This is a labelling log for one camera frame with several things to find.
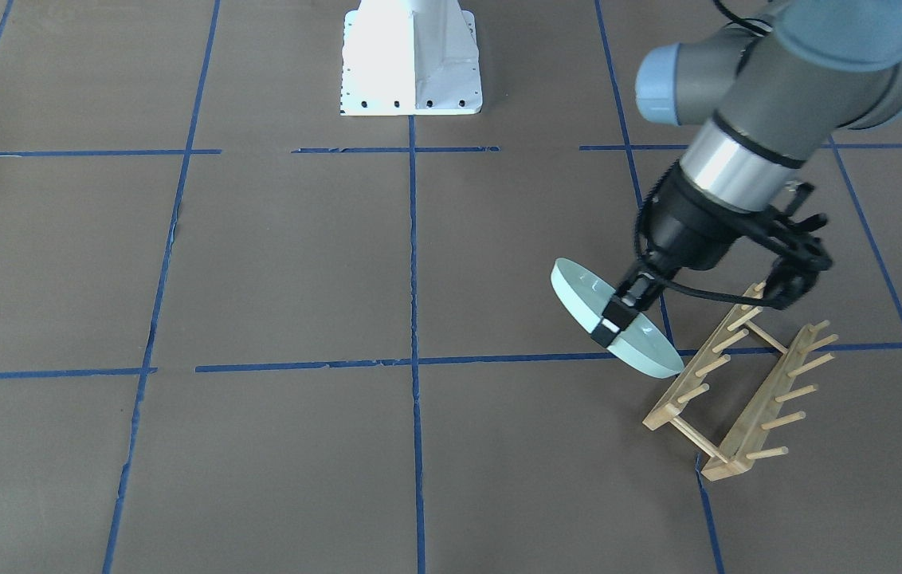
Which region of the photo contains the wooden dish rack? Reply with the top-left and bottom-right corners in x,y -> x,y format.
641,304 -> 838,481

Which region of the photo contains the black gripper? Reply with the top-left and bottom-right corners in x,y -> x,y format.
590,163 -> 750,348

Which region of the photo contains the pale green round plate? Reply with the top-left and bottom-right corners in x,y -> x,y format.
551,258 -> 684,378

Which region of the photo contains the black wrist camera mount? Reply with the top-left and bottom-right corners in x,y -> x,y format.
739,179 -> 833,310

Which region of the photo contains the black camera cable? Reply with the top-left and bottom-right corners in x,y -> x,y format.
633,183 -> 814,312

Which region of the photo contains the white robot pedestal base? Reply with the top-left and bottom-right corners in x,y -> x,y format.
339,1 -> 484,116

